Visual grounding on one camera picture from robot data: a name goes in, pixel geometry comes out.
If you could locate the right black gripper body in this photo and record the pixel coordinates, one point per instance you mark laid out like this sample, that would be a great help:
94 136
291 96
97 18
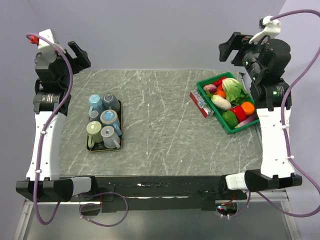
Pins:
247 54

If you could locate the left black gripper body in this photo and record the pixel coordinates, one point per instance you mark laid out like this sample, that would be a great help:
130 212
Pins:
77 63

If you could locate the light blue faceted mug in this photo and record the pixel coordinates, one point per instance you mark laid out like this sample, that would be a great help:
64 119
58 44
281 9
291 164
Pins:
96 104

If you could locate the dark grey mug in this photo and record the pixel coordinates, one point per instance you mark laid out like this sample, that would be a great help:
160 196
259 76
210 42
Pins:
110 102

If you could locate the small patterned grey mug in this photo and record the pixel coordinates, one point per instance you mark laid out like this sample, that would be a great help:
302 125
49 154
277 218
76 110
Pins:
94 115

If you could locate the blue mug orange inside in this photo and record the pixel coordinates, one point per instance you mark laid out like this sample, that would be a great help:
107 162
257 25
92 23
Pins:
110 118

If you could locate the pale green mug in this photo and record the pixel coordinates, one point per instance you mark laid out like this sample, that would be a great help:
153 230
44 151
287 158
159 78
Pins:
93 130

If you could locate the white grey mug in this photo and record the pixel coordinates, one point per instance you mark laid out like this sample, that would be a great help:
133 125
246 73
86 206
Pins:
110 138

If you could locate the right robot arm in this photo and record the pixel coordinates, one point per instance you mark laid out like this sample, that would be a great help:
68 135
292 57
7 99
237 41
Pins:
265 61

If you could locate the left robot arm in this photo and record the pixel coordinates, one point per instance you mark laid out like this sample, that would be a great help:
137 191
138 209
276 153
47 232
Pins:
43 177

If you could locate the red chili toy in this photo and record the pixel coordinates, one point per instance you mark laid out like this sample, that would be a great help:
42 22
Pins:
216 84

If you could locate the green cabbage toy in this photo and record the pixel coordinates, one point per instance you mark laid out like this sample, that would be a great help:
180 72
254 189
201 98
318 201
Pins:
234 90

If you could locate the purple onion toy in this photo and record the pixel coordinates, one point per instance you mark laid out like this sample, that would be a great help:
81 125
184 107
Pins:
210 88

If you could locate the orange carrot toy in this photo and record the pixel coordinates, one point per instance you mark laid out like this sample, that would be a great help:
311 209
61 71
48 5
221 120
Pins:
220 92

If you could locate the orange toy fruit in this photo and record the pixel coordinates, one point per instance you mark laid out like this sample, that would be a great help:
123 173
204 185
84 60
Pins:
248 108

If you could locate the white radish toy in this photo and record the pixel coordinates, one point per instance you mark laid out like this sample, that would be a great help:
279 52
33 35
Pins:
221 103

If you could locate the red bell pepper toy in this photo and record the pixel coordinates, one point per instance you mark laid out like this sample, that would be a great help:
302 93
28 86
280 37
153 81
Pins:
239 113

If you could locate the purple eggplant toy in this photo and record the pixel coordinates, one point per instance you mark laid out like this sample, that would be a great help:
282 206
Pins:
248 120

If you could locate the green plastic basket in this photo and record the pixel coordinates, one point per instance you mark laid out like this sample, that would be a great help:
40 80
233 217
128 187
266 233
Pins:
218 112

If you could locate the red white carton box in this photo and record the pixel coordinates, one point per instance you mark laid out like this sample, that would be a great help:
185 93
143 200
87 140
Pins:
201 104

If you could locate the green bell pepper toy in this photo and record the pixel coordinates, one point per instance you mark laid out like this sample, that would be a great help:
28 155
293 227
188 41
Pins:
230 119

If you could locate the black serving tray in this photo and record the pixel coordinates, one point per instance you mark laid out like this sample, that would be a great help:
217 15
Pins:
99 147

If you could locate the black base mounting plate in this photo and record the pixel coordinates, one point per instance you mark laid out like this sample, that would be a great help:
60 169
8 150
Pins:
136 193

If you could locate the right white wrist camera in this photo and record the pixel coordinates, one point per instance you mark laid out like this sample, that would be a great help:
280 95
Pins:
269 27

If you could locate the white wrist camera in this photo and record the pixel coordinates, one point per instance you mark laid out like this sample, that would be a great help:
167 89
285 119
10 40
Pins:
42 45
269 27

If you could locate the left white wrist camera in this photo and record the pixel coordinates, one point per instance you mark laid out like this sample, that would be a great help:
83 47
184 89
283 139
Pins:
42 45

